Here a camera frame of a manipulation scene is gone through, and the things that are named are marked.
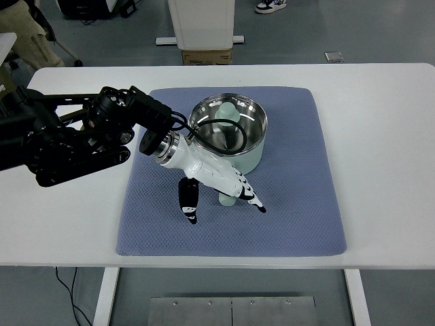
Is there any glass lid with green knob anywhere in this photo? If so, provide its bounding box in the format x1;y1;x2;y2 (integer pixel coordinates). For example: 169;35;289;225
188;93;268;158

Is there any white side table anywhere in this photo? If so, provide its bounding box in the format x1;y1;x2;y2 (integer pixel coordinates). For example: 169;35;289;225
0;32;18;65

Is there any white stand with foot bar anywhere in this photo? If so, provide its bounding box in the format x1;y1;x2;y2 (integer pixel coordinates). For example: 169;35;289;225
155;0;245;51

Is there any cardboard box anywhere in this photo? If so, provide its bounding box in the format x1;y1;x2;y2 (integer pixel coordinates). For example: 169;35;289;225
181;48;233;66

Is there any green pot with handle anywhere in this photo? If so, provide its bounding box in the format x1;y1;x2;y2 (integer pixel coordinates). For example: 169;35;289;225
188;93;268;208

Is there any blue quilted mat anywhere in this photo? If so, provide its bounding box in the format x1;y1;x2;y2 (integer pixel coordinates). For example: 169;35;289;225
115;86;347;258

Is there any white table leg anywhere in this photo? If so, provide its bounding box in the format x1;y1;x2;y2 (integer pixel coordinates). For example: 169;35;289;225
343;269;372;326
92;267;120;326

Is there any person's shoe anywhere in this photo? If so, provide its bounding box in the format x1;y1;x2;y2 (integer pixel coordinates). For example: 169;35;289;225
254;0;288;15

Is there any black floor equipment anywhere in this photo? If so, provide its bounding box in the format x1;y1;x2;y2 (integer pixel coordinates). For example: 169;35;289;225
56;0;139;20

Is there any grey metal plate with screws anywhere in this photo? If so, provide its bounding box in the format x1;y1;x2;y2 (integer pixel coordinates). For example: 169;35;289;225
146;295;319;326

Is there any black floor cable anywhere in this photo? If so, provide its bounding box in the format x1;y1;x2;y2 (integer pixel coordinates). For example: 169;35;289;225
54;266;93;326

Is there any person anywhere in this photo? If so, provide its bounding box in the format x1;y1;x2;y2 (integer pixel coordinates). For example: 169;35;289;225
0;0;65;69

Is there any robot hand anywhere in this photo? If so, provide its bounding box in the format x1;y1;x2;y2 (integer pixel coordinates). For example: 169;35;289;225
169;137;268;225

